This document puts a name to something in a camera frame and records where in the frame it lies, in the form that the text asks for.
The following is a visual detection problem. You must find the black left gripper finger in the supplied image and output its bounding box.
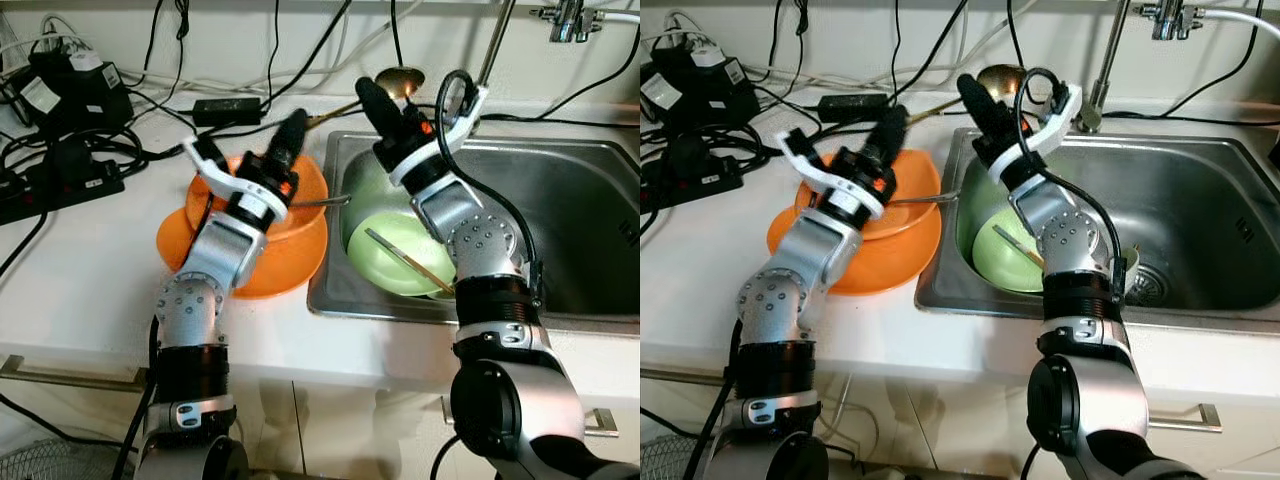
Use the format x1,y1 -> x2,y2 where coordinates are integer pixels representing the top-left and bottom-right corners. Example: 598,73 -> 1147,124
266,109 -> 309,169
867,105 -> 908,163

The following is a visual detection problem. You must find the chrome wall tap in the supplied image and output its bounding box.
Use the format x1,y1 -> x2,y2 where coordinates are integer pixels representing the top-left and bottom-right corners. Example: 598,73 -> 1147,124
530,0 -> 601,43
1135,0 -> 1206,41

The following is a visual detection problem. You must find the gold metal spoon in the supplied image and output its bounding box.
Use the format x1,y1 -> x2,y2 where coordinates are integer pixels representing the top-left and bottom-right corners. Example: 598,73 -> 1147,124
905,63 -> 1023,126
305,65 -> 426,129

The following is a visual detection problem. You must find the steel sink faucet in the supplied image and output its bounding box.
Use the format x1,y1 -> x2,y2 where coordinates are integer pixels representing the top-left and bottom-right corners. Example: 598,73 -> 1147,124
472,0 -> 518,96
1075,0 -> 1136,133

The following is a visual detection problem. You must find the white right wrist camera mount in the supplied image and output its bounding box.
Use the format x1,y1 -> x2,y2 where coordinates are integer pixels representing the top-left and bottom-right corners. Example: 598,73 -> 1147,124
392,85 -> 491,188
990,85 -> 1084,186

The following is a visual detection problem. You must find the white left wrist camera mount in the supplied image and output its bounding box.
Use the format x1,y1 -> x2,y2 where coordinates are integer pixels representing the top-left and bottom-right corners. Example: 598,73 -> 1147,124
182,133 -> 263,201
778,128 -> 856,196

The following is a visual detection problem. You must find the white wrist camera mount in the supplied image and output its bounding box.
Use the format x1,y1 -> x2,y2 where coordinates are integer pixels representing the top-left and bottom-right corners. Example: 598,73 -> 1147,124
990,85 -> 1084,186
392,85 -> 491,188
182,133 -> 263,201
778,128 -> 856,196

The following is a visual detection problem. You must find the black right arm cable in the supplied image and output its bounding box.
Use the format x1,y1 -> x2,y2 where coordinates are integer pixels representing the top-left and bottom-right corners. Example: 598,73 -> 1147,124
433,68 -> 543,306
1014,66 -> 1126,306

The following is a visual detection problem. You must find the stainless steel sink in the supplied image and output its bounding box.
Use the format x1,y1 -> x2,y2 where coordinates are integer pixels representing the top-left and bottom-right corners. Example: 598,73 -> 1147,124
915,127 -> 1280,336
308,130 -> 641,336

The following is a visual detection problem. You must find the black labelled battery charger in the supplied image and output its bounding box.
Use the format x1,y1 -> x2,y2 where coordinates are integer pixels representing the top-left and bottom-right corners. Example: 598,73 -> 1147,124
20,45 -> 136,136
642,45 -> 761,136

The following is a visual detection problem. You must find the wire fan guard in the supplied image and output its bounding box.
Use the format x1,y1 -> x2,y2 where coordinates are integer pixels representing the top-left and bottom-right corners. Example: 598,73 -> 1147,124
0,440 -> 141,480
640,430 -> 721,480

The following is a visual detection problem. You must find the orange plastic plate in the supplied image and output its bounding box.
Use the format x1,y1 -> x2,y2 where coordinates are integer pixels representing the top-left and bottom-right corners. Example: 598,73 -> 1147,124
157,205 -> 329,299
767,205 -> 941,296

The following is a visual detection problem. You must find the light green plate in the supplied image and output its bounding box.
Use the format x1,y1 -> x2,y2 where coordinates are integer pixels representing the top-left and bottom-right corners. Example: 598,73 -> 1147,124
973,208 -> 1046,294
346,210 -> 459,298

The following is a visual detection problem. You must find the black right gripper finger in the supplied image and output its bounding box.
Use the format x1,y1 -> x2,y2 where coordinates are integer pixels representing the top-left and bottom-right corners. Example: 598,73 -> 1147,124
357,75 -> 406,141
959,72 -> 1011,141

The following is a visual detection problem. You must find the steel sink drain strainer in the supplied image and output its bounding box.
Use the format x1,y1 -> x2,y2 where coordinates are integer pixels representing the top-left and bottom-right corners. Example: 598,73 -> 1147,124
1125,262 -> 1173,308

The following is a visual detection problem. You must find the small pale green bowl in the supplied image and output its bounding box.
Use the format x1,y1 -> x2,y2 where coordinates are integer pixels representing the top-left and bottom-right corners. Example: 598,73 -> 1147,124
1108,243 -> 1143,306

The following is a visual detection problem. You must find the black power adapter brick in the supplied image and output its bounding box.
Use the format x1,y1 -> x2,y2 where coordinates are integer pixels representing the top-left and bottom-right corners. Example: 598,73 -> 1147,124
192,95 -> 264,126
818,92 -> 891,123

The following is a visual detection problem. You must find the black power strip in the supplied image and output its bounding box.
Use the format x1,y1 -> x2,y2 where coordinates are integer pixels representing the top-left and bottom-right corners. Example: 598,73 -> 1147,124
0,135 -> 126,226
640,135 -> 746,213

